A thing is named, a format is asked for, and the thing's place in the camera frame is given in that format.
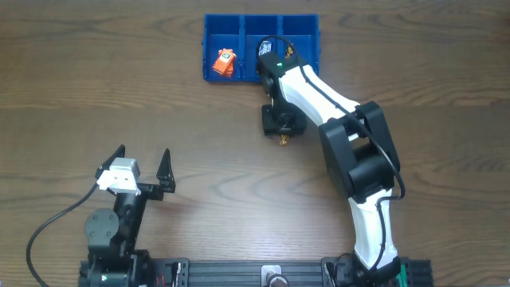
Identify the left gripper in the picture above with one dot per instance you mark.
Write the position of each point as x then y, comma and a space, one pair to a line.
151, 192

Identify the orange candy box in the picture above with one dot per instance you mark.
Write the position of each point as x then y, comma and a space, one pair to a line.
224, 60
228, 73

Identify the blue candy pack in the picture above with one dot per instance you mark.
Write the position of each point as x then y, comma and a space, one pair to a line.
265, 48

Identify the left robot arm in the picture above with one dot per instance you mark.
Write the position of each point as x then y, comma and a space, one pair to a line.
126, 219

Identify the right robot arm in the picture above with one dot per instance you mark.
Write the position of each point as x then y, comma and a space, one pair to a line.
311, 95

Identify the blue tray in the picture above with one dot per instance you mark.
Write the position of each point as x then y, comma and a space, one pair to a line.
223, 28

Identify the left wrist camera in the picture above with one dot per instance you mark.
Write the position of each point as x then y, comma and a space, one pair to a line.
119, 177

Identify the mounting rail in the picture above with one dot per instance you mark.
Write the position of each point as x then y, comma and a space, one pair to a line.
231, 272

